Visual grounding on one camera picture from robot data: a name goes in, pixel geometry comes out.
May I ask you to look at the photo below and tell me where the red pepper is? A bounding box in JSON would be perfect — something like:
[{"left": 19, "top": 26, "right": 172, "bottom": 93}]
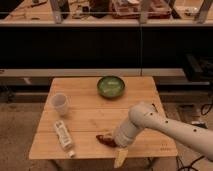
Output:
[{"left": 96, "top": 135, "right": 117, "bottom": 148}]

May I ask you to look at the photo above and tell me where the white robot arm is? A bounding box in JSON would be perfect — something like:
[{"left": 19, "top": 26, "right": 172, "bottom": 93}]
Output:
[{"left": 113, "top": 102, "right": 213, "bottom": 162}]

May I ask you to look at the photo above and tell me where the green ceramic bowl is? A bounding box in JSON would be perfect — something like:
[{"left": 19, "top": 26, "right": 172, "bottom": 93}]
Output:
[{"left": 97, "top": 76, "right": 125, "bottom": 98}]

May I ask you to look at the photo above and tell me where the white tube bottle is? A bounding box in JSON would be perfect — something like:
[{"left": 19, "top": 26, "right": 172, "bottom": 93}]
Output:
[{"left": 54, "top": 120, "right": 75, "bottom": 158}]

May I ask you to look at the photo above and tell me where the wooden table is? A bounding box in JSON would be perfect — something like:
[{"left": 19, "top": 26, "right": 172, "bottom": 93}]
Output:
[{"left": 28, "top": 76, "right": 179, "bottom": 160}]

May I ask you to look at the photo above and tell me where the clear plastic cup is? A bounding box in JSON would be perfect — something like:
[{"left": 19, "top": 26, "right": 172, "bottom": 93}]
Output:
[{"left": 50, "top": 93, "right": 68, "bottom": 116}]

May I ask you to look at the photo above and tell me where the long wooden shelf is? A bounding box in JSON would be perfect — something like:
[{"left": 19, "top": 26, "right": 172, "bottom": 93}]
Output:
[{"left": 0, "top": 0, "right": 213, "bottom": 28}]

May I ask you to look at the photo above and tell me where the black cable on floor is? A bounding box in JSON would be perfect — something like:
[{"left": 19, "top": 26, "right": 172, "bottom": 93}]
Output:
[{"left": 175, "top": 154, "right": 206, "bottom": 171}]

